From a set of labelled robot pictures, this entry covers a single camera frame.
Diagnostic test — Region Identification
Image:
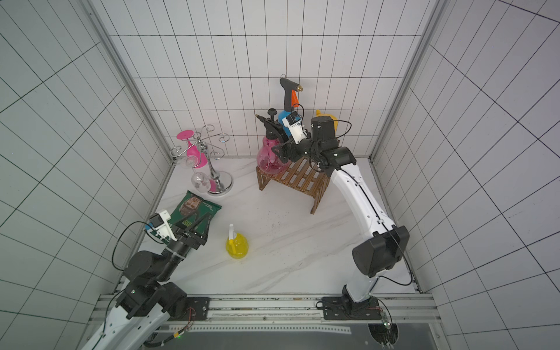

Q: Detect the yellow watering can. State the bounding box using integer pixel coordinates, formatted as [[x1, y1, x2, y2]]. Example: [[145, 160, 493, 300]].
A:
[[314, 108, 340, 132]]

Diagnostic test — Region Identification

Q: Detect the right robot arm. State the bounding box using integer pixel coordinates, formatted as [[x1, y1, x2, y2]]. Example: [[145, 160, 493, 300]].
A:
[[257, 109, 410, 303]]

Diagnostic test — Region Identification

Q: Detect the pink wine glass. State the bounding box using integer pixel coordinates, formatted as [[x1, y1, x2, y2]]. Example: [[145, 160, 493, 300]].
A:
[[173, 130, 207, 169]]

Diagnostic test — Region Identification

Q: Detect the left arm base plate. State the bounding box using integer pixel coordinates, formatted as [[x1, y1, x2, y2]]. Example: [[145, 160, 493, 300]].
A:
[[172, 297, 211, 322]]

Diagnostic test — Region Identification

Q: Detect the clear wine glass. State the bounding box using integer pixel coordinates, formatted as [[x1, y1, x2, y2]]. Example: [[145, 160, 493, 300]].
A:
[[191, 168, 211, 193]]

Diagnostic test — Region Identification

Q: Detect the green chips bag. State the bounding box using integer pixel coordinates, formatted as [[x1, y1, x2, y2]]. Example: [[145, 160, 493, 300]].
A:
[[169, 191, 222, 227]]

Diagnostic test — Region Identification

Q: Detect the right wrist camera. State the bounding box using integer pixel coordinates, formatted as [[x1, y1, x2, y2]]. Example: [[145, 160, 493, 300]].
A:
[[281, 110, 307, 144]]

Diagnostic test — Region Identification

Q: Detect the aluminium mounting rail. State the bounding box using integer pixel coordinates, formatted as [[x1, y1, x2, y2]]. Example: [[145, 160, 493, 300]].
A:
[[89, 292, 438, 335]]

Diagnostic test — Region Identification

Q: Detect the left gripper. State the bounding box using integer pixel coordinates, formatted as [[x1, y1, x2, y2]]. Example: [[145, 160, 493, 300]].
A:
[[157, 209, 214, 281]]

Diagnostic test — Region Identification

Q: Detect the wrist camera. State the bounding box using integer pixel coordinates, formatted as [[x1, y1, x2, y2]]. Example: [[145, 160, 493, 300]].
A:
[[281, 110, 307, 144], [145, 210, 176, 244]]

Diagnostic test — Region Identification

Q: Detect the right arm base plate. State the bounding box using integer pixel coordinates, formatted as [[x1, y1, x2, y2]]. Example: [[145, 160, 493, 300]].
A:
[[315, 295, 384, 321]]

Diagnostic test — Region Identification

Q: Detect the wooden slatted shelf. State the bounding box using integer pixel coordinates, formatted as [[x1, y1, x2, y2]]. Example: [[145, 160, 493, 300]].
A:
[[255, 158, 330, 214]]

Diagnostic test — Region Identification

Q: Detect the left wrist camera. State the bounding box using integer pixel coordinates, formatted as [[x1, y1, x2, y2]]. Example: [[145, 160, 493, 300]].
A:
[[145, 210, 176, 244]]

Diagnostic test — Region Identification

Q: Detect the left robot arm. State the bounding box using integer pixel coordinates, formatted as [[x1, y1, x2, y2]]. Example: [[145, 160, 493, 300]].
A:
[[84, 212, 211, 349]]

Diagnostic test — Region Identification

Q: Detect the pink pump sprayer bottle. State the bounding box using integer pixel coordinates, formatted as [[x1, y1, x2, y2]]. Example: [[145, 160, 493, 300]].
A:
[[257, 108, 289, 175]]

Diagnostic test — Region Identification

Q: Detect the small yellow spray bottle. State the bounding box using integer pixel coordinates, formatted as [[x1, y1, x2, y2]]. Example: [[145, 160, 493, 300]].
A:
[[225, 224, 249, 260]]

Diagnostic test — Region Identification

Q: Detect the blue spray bottle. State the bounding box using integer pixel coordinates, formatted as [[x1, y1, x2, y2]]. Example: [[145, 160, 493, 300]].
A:
[[278, 77, 303, 136]]

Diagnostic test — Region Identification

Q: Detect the chrome wine glass rack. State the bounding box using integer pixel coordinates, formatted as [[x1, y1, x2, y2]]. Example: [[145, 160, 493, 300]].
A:
[[170, 124, 233, 197]]

